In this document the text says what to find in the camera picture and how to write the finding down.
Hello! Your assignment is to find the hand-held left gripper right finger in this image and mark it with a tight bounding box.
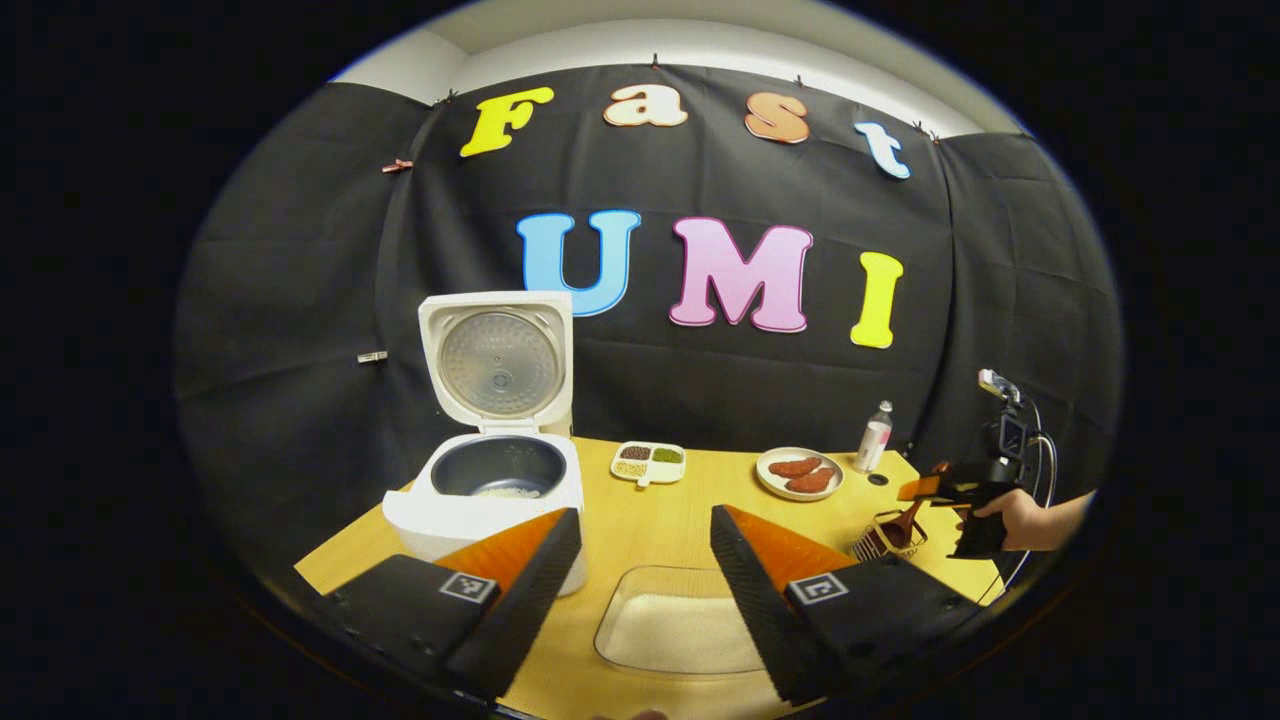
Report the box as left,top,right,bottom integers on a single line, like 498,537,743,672
710,504,986,706

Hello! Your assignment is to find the white rice cooker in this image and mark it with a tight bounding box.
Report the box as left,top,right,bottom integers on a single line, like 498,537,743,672
382,291,589,598

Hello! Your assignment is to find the round white plate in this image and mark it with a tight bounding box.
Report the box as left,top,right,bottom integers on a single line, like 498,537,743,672
756,447,846,502

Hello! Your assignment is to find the clear tray of rice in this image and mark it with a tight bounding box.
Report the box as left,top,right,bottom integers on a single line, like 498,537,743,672
594,566,771,677

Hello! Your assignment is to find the black backdrop cloth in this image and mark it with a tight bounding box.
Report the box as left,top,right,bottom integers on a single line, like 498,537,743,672
175,65,1123,601

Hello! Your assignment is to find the wire chopstick holder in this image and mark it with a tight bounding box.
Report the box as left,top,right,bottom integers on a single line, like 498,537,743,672
852,508,929,563

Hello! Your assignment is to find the clear plastic bottle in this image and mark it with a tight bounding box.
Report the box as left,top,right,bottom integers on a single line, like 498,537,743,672
853,401,894,474

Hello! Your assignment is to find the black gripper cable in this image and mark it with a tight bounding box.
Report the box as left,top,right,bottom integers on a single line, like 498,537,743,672
1000,400,1059,601

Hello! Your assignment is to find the divided white dish of beans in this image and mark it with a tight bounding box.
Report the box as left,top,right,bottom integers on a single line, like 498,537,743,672
610,441,687,489

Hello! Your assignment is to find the brown wooden spoon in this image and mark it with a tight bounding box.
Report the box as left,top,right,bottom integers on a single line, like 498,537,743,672
880,462,951,549

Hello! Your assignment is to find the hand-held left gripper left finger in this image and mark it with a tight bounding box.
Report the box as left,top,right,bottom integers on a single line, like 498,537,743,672
325,507,583,701

